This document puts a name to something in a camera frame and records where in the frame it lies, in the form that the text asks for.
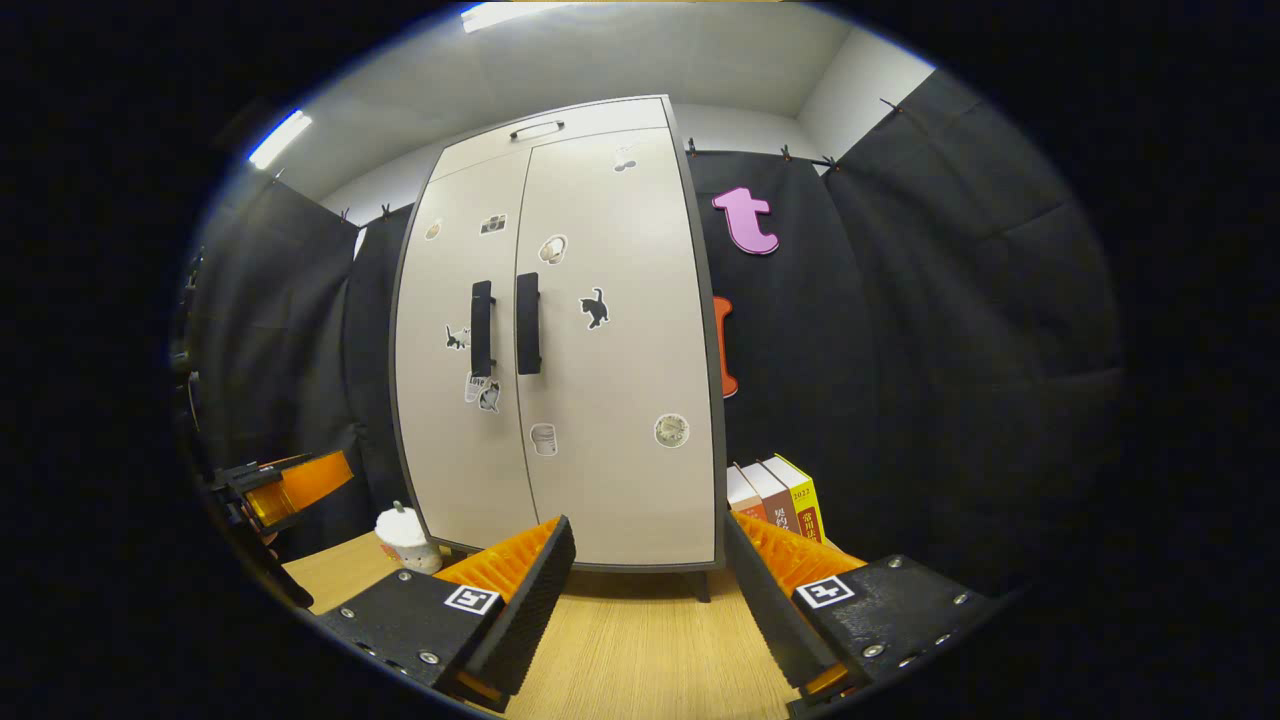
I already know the grey white shoe cabinet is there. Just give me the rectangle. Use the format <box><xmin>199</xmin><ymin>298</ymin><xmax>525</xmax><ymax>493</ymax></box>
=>
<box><xmin>388</xmin><ymin>95</ymin><xmax>728</xmax><ymax>603</ymax></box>

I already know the black door handle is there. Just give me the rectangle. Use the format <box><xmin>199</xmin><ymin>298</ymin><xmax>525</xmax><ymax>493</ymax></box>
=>
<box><xmin>516</xmin><ymin>272</ymin><xmax>542</xmax><ymax>376</ymax></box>
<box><xmin>471</xmin><ymin>281</ymin><xmax>496</xmax><ymax>378</ymax></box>

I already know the white lidded cup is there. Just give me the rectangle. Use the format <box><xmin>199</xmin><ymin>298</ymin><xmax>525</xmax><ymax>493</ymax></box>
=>
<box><xmin>375</xmin><ymin>502</ymin><xmax>444</xmax><ymax>575</ymax></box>

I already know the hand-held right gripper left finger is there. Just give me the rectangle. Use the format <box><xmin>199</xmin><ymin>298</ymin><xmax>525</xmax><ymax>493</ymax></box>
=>
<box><xmin>318</xmin><ymin>515</ymin><xmax>578</xmax><ymax>713</ymax></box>

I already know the small ceiling light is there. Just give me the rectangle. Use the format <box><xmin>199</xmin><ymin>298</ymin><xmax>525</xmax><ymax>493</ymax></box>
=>
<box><xmin>248</xmin><ymin>110</ymin><xmax>313</xmax><ymax>171</ymax></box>

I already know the cabinet door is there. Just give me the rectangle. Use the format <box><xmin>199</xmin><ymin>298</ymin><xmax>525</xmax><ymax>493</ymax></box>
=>
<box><xmin>513</xmin><ymin>127</ymin><xmax>723</xmax><ymax>569</ymax></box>
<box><xmin>393</xmin><ymin>148</ymin><xmax>541</xmax><ymax>551</ymax></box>

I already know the brown book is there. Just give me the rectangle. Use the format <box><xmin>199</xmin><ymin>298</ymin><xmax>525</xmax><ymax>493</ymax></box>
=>
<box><xmin>727</xmin><ymin>464</ymin><xmax>769</xmax><ymax>523</ymax></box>
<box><xmin>740</xmin><ymin>460</ymin><xmax>801</xmax><ymax>536</ymax></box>

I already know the black backdrop cloth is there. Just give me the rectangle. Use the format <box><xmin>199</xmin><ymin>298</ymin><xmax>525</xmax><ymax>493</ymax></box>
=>
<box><xmin>185</xmin><ymin>70</ymin><xmax>1126</xmax><ymax>601</ymax></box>

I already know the large ceiling light panel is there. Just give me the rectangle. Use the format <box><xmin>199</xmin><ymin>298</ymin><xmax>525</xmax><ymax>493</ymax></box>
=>
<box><xmin>460</xmin><ymin>2</ymin><xmax>581</xmax><ymax>33</ymax></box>

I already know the yellow book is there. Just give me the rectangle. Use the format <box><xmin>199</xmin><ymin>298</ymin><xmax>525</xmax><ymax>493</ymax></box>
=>
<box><xmin>762</xmin><ymin>454</ymin><xmax>826</xmax><ymax>546</ymax></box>

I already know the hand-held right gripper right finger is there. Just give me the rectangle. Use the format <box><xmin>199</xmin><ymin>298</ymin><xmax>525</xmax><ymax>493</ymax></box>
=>
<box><xmin>722</xmin><ymin>510</ymin><xmax>1001</xmax><ymax>716</ymax></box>

